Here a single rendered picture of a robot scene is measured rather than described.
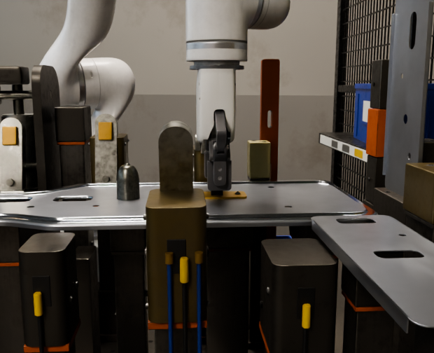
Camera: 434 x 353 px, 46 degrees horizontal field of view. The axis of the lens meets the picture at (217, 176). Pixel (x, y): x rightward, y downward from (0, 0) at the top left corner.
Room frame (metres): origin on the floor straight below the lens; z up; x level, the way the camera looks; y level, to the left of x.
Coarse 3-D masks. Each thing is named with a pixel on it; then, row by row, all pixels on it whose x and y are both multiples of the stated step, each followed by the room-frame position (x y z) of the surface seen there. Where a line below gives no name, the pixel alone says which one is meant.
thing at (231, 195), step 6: (204, 192) 0.73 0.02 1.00; (210, 192) 0.73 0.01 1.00; (216, 192) 0.71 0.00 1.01; (222, 192) 0.71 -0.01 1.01; (228, 192) 0.73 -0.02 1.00; (234, 192) 0.73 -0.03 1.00; (240, 192) 0.73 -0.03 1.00; (210, 198) 0.70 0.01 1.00; (216, 198) 0.70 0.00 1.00; (222, 198) 0.70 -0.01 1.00; (228, 198) 0.70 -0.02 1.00; (234, 198) 0.70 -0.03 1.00; (240, 198) 0.70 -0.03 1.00
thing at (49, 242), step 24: (48, 240) 0.54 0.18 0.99; (72, 240) 0.54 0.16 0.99; (24, 264) 0.50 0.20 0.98; (48, 264) 0.50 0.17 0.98; (72, 264) 0.54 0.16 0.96; (24, 288) 0.50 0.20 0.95; (48, 288) 0.50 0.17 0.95; (72, 288) 0.53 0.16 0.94; (24, 312) 0.50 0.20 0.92; (48, 312) 0.50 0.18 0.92; (72, 312) 0.53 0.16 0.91; (24, 336) 0.50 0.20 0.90; (48, 336) 0.50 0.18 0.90; (72, 336) 0.52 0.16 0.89
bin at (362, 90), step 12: (360, 84) 1.19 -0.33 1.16; (432, 84) 0.96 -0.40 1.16; (360, 96) 1.19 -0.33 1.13; (432, 96) 0.96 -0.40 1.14; (360, 108) 1.19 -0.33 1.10; (372, 108) 1.07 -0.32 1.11; (432, 108) 0.96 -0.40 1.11; (360, 120) 1.18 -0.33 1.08; (432, 120) 0.96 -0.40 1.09; (360, 132) 1.17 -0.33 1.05; (432, 132) 0.96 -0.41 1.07
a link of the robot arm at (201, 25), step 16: (192, 0) 0.69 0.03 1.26; (208, 0) 0.68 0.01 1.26; (224, 0) 0.67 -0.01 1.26; (240, 0) 0.69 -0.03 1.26; (256, 0) 0.71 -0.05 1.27; (192, 16) 0.69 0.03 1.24; (208, 16) 0.68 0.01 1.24; (224, 16) 0.67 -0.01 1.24; (240, 16) 0.69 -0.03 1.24; (256, 16) 0.72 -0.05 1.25; (192, 32) 0.69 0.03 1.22; (208, 32) 0.68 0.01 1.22; (224, 32) 0.67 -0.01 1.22; (240, 32) 0.69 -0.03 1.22
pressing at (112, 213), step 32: (0, 192) 0.73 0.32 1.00; (32, 192) 0.73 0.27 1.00; (64, 192) 0.74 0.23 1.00; (96, 192) 0.74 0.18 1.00; (256, 192) 0.74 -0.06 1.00; (288, 192) 0.74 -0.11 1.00; (320, 192) 0.74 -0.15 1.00; (0, 224) 0.60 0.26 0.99; (32, 224) 0.59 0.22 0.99; (64, 224) 0.58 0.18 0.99; (96, 224) 0.59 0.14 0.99; (128, 224) 0.59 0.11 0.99; (224, 224) 0.60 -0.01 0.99; (256, 224) 0.60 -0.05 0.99; (288, 224) 0.60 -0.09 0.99
